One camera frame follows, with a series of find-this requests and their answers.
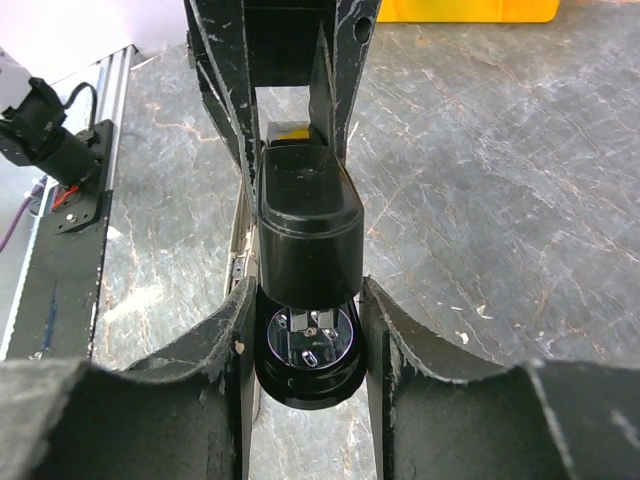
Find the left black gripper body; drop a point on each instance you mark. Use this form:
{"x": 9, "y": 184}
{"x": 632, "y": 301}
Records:
{"x": 278, "y": 38}

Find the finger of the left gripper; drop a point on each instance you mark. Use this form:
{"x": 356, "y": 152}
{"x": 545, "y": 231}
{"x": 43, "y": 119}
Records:
{"x": 344, "y": 34}
{"x": 217, "y": 35}

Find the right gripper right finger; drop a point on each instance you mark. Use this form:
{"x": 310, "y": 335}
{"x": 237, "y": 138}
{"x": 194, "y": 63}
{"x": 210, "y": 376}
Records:
{"x": 439, "y": 412}

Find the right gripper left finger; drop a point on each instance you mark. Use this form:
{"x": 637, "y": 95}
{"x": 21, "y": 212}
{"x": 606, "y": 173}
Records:
{"x": 183, "y": 412}

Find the white black stapler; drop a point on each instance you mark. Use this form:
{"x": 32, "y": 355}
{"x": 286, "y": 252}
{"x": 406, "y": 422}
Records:
{"x": 242, "y": 258}

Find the yellow plastic tray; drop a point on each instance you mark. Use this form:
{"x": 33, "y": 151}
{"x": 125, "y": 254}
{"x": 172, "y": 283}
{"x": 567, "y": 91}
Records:
{"x": 467, "y": 11}

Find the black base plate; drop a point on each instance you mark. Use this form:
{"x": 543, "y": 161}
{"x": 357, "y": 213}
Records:
{"x": 56, "y": 308}

